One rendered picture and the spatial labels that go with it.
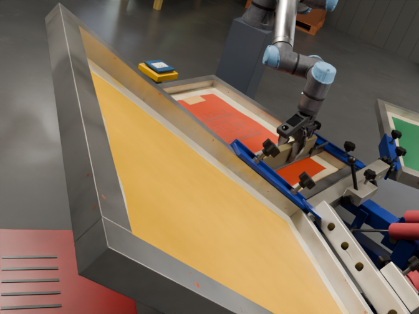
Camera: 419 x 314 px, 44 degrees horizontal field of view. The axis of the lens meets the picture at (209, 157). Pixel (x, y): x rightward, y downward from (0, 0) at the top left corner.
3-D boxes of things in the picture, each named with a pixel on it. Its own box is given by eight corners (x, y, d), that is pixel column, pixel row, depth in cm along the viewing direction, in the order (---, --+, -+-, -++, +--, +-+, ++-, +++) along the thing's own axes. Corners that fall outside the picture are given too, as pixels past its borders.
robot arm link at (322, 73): (335, 63, 171) (340, 73, 164) (322, 93, 177) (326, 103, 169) (313, 57, 170) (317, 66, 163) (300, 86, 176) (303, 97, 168)
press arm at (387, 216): (339, 205, 170) (346, 193, 167) (348, 200, 174) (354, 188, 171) (385, 237, 161) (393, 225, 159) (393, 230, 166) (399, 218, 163)
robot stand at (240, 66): (185, 201, 316) (247, 14, 256) (210, 215, 311) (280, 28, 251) (170, 214, 301) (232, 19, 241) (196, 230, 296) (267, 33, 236)
